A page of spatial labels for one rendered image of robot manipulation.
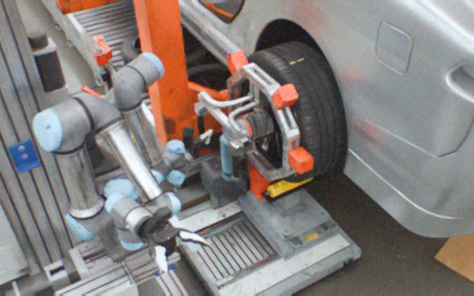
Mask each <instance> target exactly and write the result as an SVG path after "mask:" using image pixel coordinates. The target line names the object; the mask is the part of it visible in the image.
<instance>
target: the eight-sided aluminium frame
mask: <svg viewBox="0 0 474 296"><path fill-rule="evenodd" d="M246 79H249V80H250V81H252V82H253V83H254V85H255V86H256V87H258V88H259V89H260V90H261V91H262V92H263V93H264V94H265V95H266V96H267V97H268V99H269V101H270V104H271V105H272V110H273V112H274V116H275V119H276V121H277V123H278V124H279V127H280V129H281V132H282V134H283V138H284V139H283V168H282V169H279V170H276V169H275V168H274V167H273V166H272V164H271V163H270V162H269V161H268V159H267V158H266V157H265V156H264V155H263V154H261V153H260V152H259V151H258V150H257V148H256V147H255V143H254V150H252V151H250V152H247V153H245V154H244V155H245V157H246V159H247V160H248V159H249V161H250V162H251V163H252V164H253V165H254V167H255V169H256V170H258V171H259V172H260V173H261V174H262V175H263V176H264V178H265V179H266V180H267V181H268V182H271V181H272V180H276V179H279V178H283V177H287V176H289V175H291V174H292V173H294V172H296V170H294V169H293V168H292V167H291V166H290V165H289V152H290V151H293V150H295V149H297V148H299V143H300V132H299V128H298V127H297V126H296V123H295V121H294V119H293V117H292V114H291V112H290V109H289V107H286V108H284V109H282V110H279V111H278V110H277V108H276V106H275V104H274V103H273V101H272V94H273V93H274V91H275V90H276V89H277V88H278V87H281V86H280V85H279V84H278V83H277V82H275V81H274V80H273V79H272V78H271V77H270V76H269V75H268V74H266V73H265V72H264V71H263V70H261V69H259V68H258V67H257V66H256V65H254V63H253V64H250V65H247V66H244V67H241V68H239V70H237V72H236V73H234V74H233V75H232V76H231V77H230V78H228V80H227V87H228V101H232V100H235V99H238V98H241V97H242V82H244V81H245V80H246ZM240 107H242V104H237V105H236V109H235V105H234V106H230V107H229V115H230V114H231V113H232V112H233V111H236V110H237V109H238V108H240ZM282 112H283V113H284V115H283V113H282ZM284 116H285V118H286V120H285V118H284ZM286 121H287V122H288V123H287V122H286ZM288 125H289V126H288Z"/></svg>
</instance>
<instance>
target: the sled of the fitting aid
mask: <svg viewBox="0 0 474 296"><path fill-rule="evenodd" d="M238 205H239V206H240V208H241V209H242V210H243V211H244V213H245V214H246V215H247V216H248V218H249V219H251V220H252V221H253V223H254V224H255V226H256V227H257V229H258V230H259V231H260V232H261V234H262V235H263V236H265V237H266V239H267V240H268V241H269V242H270V244H271V245H272V247H273V248H274V250H275V251H276V252H278V254H279V255H280V256H281V257H282V258H283V260H284V261H287V260H289V259H291V258H293V257H295V256H297V255H299V254H301V253H302V252H305V251H306V250H308V249H310V248H312V247H314V246H316V245H318V244H321V243H322V242H324V241H326V240H328V239H330V238H332V237H334V236H337V235H338V232H339V225H338V224H337V223H336V222H335V221H334V220H333V219H332V218H331V217H330V218H329V220H327V221H325V222H323V223H322V224H320V225H318V226H316V227H314V228H312V229H310V230H308V231H306V232H305V233H303V234H301V235H299V236H295V237H293V238H291V239H289V240H288V241H284V240H283V239H282V238H281V237H280V236H279V235H278V234H277V233H276V232H275V231H274V229H273V228H272V226H271V225H270V223H269V222H268V221H267V220H266V219H264V217H263V216H262V215H261V214H260V213H259V211H258V210H257V209H256V208H255V206H254V204H253V203H251V202H250V201H249V200H248V198H247V197H246V193H244V194H243V195H240V196H238Z"/></svg>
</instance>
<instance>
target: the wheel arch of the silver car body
mask: <svg viewBox="0 0 474 296"><path fill-rule="evenodd" d="M289 41H299V42H302V43H305V44H306V45H308V46H310V47H311V48H312V49H314V50H315V51H316V52H319V53H321V52H323V50H322V48H321V47H320V46H319V44H318V43H317V41H316V40H315V39H314V38H313V36H312V35H310V34H309V33H308V32H307V31H306V29H305V28H304V27H303V26H302V25H300V24H299V23H297V22H295V21H294V20H292V19H290V18H288V17H274V18H271V19H270V20H269V21H267V22H266V23H265V24H264V25H263V26H262V27H261V29H260V30H259V33H258V34H257V36H256V39H255V42H254V51H253V52H260V51H263V50H266V49H269V48H272V47H274V46H277V45H280V44H283V43H286V42H289ZM347 161H348V154H347V159H346V164H345V167H344V170H345V168H346V165H347ZM344 170H343V173H344Z"/></svg>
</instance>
